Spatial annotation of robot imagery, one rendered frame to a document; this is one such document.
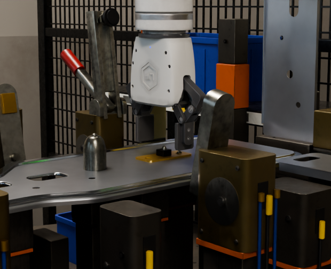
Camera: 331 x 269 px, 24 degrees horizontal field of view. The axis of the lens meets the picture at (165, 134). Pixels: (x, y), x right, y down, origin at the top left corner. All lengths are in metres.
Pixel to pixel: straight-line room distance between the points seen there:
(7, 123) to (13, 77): 2.09
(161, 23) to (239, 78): 0.38
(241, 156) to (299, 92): 0.39
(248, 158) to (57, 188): 0.24
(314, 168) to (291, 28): 0.31
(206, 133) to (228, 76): 0.48
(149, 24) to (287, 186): 0.30
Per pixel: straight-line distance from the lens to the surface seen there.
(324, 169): 1.09
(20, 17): 3.26
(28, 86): 3.27
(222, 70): 1.46
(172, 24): 1.10
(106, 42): 1.27
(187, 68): 1.11
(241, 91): 1.45
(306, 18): 1.30
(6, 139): 1.17
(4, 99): 1.16
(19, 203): 0.92
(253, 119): 1.47
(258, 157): 0.93
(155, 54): 1.11
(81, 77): 1.30
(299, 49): 1.31
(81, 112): 1.27
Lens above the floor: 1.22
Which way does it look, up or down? 9 degrees down
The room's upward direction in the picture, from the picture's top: straight up
